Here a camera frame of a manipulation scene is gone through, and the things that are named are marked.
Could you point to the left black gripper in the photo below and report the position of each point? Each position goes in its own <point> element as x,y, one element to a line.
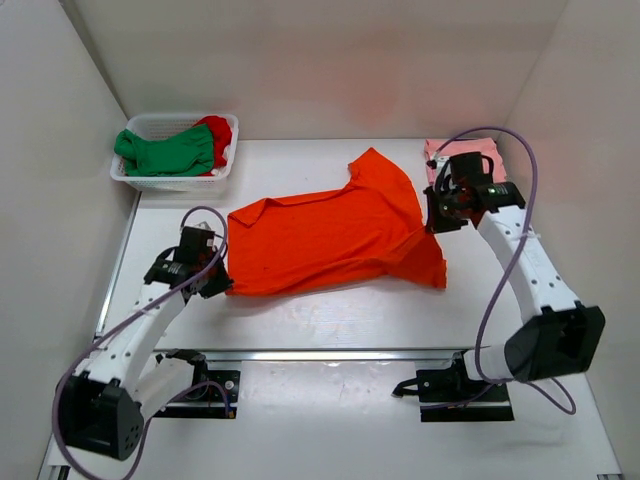
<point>224,282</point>

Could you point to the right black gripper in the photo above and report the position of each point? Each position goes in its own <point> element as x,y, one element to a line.
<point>435,224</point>

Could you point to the orange t-shirt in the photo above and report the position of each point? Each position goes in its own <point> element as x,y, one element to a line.
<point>371,227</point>

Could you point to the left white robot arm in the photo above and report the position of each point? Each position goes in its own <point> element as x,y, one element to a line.
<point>107,401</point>

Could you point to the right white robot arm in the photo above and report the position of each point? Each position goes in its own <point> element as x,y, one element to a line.
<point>559,335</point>

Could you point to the pink folded t-shirt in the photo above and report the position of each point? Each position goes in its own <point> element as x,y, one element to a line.
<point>460,147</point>

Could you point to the green t-shirt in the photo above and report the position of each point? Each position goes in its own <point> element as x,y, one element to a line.
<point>187,154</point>

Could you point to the red t-shirt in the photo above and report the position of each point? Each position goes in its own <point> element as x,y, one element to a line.
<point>222,136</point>

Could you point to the white plastic basket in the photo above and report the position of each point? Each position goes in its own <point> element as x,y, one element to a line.
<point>160,126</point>

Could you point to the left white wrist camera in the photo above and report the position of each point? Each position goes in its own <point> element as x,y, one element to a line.
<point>205,228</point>

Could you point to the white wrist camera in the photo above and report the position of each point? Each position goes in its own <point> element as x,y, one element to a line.
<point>205,228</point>
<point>436,162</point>

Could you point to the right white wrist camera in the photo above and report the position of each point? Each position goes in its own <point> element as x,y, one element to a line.
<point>436,162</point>

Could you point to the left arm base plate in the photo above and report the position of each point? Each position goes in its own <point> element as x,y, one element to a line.
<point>210,395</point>

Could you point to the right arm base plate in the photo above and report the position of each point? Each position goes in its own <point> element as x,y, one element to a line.
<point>446,394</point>

